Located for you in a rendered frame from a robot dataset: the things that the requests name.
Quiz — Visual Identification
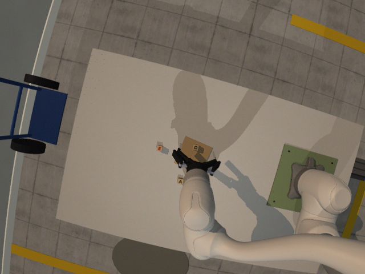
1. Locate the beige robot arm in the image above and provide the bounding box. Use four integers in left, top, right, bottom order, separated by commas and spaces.
179, 157, 365, 274

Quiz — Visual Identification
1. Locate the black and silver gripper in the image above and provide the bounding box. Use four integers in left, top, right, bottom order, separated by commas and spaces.
172, 143, 221, 176

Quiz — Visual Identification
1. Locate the brown square mat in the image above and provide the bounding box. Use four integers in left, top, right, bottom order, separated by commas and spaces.
181, 136, 212, 163

